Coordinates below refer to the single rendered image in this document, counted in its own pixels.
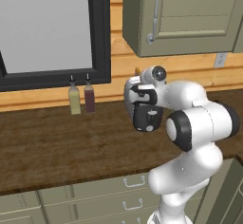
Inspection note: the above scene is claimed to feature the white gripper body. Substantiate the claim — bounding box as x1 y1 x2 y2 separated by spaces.
131 83 159 106

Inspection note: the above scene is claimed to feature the black and silver toaster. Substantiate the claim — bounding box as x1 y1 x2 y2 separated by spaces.
123 75 165 133

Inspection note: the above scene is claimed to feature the dark red sauce bottle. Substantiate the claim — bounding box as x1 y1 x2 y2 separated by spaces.
84 73 97 114

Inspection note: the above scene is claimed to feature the yellow-green sauce bottle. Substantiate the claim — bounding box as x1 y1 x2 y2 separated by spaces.
67 74 82 116

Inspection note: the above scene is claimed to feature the olive drawer front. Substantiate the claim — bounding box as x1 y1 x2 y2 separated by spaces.
77 212 159 224
73 190 163 221
71 172 152 200

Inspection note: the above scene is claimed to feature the black framed window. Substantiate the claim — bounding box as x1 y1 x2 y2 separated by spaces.
0 0 112 93

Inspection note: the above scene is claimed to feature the olive base cupboard side panel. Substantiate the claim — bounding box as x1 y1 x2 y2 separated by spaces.
193 157 243 224

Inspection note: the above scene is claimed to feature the olive base cupboard front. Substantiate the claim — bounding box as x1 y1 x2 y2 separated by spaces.
0 190 44 224

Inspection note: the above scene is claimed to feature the olive wall cupboard body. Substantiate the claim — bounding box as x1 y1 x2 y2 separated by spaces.
121 0 142 58

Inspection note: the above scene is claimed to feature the silver cupboard door handle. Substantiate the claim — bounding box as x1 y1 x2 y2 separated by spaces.
146 0 160 45

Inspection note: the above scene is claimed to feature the grey wall socket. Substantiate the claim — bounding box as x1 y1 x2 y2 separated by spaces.
214 52 229 69

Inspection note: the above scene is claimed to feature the silver drawer handle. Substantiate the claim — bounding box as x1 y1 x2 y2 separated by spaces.
121 197 143 212
121 216 142 224
122 175 146 189

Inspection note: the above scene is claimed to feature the olive wall cupboard door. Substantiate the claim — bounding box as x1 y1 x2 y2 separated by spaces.
138 0 243 58

